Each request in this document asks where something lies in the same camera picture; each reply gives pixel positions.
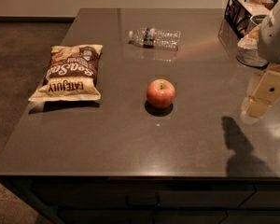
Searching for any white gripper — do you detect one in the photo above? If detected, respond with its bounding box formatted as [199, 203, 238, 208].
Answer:
[244, 12, 280, 118]

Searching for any brown chip bag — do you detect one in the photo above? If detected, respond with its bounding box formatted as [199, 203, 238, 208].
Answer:
[29, 45, 103, 102]

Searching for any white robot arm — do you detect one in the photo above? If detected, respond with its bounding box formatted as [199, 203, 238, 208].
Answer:
[242, 0, 280, 119]

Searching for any silver mesh cup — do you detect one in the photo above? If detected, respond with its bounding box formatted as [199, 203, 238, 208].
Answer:
[236, 14, 268, 68]

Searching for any red apple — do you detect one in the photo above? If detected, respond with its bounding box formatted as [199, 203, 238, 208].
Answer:
[146, 79, 175, 109]

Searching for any dark cabinet drawer front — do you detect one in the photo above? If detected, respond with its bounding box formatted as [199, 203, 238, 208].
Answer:
[33, 181, 280, 224]

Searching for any clear plastic water bottle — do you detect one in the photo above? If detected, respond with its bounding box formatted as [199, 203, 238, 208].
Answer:
[129, 27, 181, 50]

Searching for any black wire basket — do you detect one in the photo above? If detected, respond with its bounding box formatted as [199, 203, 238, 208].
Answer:
[224, 0, 278, 38]

